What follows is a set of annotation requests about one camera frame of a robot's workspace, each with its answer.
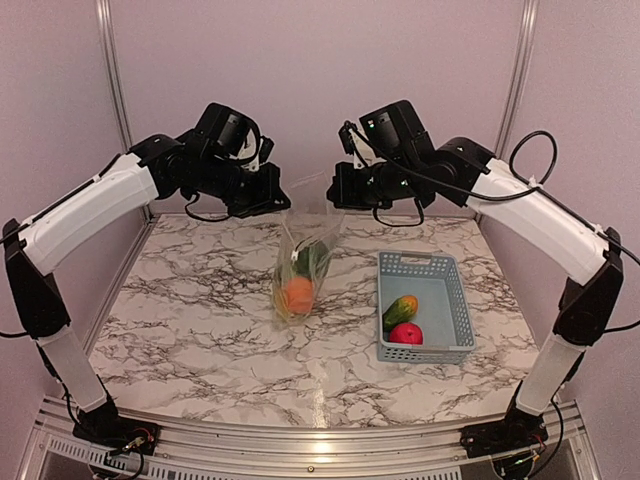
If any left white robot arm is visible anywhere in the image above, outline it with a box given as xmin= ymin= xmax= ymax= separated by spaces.
xmin=2 ymin=132 xmax=291 ymax=447

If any right aluminium frame post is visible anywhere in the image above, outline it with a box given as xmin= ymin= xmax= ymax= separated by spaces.
xmin=494 ymin=0 xmax=540 ymax=158

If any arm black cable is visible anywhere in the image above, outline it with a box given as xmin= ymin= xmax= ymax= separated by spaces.
xmin=183 ymin=194 xmax=231 ymax=222
xmin=469 ymin=130 xmax=640 ymax=334

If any aluminium frame post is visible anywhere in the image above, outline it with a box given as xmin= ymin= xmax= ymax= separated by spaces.
xmin=494 ymin=0 xmax=540 ymax=158
xmin=94 ymin=0 xmax=151 ymax=221

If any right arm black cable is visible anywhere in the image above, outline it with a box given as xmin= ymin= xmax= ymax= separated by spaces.
xmin=469 ymin=130 xmax=640 ymax=334

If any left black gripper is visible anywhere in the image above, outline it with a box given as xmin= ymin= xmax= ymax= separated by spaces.
xmin=195 ymin=152 xmax=291 ymax=217

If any orange toy orange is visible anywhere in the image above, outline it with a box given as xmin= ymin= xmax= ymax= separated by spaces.
xmin=284 ymin=276 xmax=314 ymax=315

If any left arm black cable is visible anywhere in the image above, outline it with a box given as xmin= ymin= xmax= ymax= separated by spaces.
xmin=183 ymin=194 xmax=231 ymax=222

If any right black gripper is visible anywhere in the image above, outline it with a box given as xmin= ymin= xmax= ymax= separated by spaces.
xmin=326 ymin=156 xmax=422 ymax=211

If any red toy apple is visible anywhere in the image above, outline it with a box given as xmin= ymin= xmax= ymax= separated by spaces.
xmin=389 ymin=322 xmax=423 ymax=345

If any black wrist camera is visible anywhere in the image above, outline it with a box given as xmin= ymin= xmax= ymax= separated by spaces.
xmin=335 ymin=100 xmax=436 ymax=174
xmin=179 ymin=103 xmax=275 ymax=172

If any grey plastic basket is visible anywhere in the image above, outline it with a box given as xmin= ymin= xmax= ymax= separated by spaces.
xmin=376 ymin=251 xmax=476 ymax=365

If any clear zip top bag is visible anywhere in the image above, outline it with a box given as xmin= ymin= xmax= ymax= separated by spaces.
xmin=271 ymin=172 xmax=344 ymax=326

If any left aluminium frame post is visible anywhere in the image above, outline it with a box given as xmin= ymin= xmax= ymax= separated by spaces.
xmin=94 ymin=0 xmax=151 ymax=221

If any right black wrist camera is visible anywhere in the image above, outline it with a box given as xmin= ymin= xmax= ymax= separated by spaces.
xmin=335 ymin=100 xmax=436 ymax=174

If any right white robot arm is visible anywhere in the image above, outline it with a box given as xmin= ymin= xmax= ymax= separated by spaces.
xmin=327 ymin=130 xmax=624 ymax=458

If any green orange toy cucumber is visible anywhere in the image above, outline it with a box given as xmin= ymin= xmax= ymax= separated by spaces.
xmin=382 ymin=295 xmax=419 ymax=332

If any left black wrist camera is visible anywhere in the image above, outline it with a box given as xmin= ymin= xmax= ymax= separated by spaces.
xmin=179 ymin=103 xmax=275 ymax=172

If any front aluminium rail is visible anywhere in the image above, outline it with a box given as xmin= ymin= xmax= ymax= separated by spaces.
xmin=19 ymin=394 xmax=601 ymax=480

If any green toy bell pepper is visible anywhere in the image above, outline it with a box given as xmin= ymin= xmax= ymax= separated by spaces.
xmin=293 ymin=241 xmax=330 ymax=280

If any yellow toy banana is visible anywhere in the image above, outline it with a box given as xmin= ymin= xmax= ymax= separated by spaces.
xmin=272 ymin=295 xmax=306 ymax=322

